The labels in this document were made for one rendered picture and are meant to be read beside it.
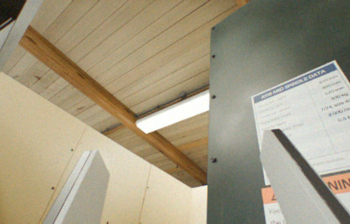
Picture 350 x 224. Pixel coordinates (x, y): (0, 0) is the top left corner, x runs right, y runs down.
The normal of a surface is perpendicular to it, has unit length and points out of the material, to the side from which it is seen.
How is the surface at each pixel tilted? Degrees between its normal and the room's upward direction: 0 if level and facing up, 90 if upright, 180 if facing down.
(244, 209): 90
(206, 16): 179
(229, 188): 90
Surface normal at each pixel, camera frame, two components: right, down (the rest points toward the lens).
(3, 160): 0.75, -0.37
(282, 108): -0.66, -0.56
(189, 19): -0.13, 0.74
